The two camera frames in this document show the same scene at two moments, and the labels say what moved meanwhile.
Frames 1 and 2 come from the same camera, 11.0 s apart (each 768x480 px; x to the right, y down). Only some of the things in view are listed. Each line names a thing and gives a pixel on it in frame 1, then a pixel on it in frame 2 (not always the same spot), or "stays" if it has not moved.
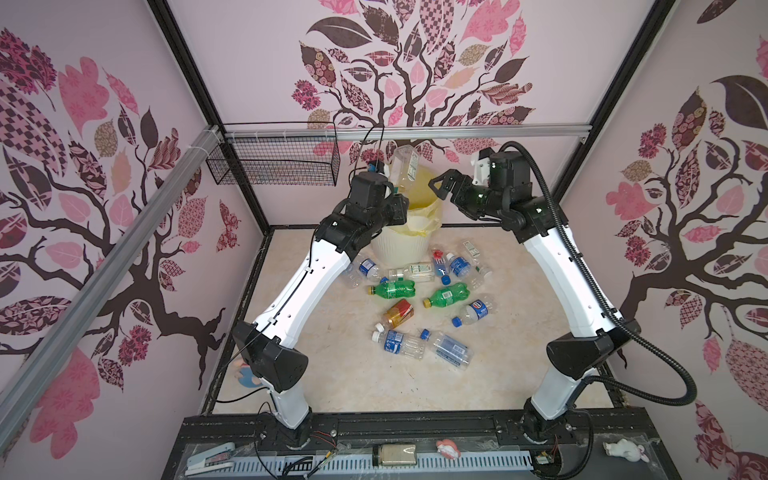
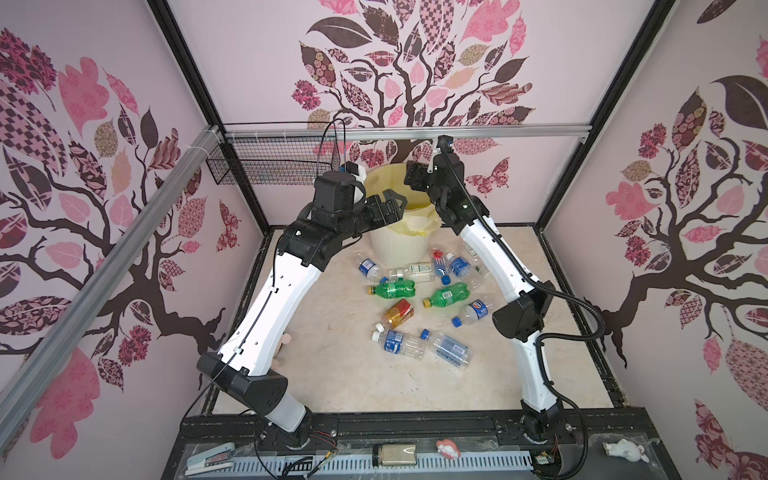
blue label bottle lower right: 449,349 stays
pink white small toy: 448,448 stays
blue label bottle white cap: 397,343 stays
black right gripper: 461,184 → 417,173
